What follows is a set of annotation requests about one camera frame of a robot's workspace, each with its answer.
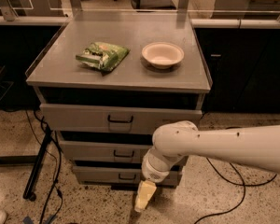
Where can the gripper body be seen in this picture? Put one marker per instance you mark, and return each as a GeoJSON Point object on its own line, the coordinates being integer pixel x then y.
{"type": "Point", "coordinates": [156, 173]}

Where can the grey drawer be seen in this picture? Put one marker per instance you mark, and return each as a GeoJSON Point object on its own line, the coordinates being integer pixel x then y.
{"type": "Point", "coordinates": [103, 152]}
{"type": "Point", "coordinates": [102, 175]}
{"type": "Point", "coordinates": [112, 119]}

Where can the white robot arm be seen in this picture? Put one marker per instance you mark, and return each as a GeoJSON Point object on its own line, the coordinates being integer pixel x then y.
{"type": "Point", "coordinates": [258, 147]}

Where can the grey bottom drawer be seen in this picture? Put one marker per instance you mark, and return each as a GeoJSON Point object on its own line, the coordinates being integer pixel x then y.
{"type": "Point", "coordinates": [102, 175]}

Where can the grey drawer cabinet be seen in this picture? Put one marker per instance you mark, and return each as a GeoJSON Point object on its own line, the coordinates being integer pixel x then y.
{"type": "Point", "coordinates": [60, 78]}

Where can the grey top drawer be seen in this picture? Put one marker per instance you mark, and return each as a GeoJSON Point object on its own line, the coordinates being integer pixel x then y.
{"type": "Point", "coordinates": [112, 119]}

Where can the black table leg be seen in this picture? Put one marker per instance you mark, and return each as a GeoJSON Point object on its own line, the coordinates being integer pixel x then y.
{"type": "Point", "coordinates": [29, 190]}

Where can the white paper bowl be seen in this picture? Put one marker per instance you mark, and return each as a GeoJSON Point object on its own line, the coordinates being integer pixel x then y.
{"type": "Point", "coordinates": [162, 55]}

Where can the green snack bag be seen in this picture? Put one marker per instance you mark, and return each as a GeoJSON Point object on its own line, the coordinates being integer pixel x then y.
{"type": "Point", "coordinates": [103, 56]}

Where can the white horizontal rail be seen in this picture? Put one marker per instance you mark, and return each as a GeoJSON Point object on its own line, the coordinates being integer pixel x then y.
{"type": "Point", "coordinates": [236, 24]}

